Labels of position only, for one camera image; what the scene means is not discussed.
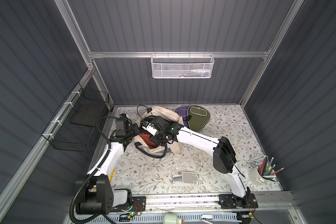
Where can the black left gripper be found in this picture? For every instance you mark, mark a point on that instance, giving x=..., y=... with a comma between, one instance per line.
x=131, y=131

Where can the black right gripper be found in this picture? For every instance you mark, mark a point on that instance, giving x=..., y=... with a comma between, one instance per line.
x=157, y=133

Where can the beige canvas tote bag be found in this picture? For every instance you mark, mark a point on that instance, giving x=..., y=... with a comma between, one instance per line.
x=163, y=148

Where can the red ping pong paddle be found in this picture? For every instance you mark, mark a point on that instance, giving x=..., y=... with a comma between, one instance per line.
x=146, y=139

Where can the purple paddle case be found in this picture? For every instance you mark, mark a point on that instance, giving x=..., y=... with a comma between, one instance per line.
x=183, y=112

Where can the olive green paddle case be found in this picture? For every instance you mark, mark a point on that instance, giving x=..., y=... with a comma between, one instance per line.
x=197, y=117

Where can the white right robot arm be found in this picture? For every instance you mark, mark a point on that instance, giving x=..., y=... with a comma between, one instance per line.
x=220, y=149

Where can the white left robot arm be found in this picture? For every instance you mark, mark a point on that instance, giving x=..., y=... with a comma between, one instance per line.
x=95, y=194

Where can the floral table mat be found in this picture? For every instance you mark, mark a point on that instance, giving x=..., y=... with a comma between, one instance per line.
x=144, y=175

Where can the pale green round canister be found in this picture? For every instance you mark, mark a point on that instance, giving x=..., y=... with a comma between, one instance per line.
x=170, y=218

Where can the white pencil cup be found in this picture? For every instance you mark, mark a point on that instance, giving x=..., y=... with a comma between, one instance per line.
x=264, y=172

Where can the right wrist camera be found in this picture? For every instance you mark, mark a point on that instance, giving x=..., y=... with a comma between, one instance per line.
x=151, y=129

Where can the grey plastic bracket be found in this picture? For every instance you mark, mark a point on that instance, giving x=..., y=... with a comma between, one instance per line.
x=186, y=179

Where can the black wire wall basket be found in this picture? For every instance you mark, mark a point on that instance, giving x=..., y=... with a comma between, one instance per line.
x=75, y=127

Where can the white wire mesh basket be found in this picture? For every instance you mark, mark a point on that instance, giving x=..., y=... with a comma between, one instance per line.
x=186, y=66

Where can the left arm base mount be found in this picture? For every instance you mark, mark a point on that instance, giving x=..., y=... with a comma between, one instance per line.
x=136, y=204

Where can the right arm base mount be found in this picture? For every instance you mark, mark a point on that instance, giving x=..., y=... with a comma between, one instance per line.
x=230, y=201

